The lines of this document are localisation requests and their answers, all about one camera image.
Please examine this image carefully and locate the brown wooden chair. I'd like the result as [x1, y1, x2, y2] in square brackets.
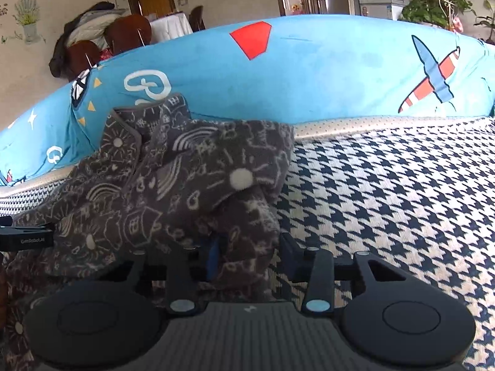
[69, 41, 102, 83]
[107, 15, 152, 55]

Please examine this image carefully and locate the white chest freezer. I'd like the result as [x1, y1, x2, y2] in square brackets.
[359, 0, 411, 22]

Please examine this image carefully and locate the houndstooth sofa seat cover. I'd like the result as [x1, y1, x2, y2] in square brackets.
[0, 114, 495, 371]

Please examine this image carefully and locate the pile of coats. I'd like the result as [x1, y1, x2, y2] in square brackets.
[49, 2, 128, 79]

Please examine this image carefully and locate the thin leafy potted plant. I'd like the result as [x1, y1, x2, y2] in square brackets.
[474, 2, 495, 45]

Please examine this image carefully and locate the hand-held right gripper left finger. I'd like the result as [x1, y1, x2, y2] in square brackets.
[98, 236, 222, 315]

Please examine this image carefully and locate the dark wooden chair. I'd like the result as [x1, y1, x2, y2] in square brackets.
[189, 6, 206, 32]

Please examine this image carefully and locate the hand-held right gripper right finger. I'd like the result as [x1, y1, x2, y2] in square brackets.
[279, 232, 416, 315]

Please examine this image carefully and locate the blue printed cushion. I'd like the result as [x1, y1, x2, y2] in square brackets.
[0, 15, 495, 198]

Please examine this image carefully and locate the lavender pot wall sticker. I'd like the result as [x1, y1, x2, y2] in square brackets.
[13, 0, 42, 45]

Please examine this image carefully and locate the grey patterned fleece jacket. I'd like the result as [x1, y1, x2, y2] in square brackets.
[0, 93, 296, 371]

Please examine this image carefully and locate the table with white tablecloth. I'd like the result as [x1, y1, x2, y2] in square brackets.
[149, 12, 193, 44]

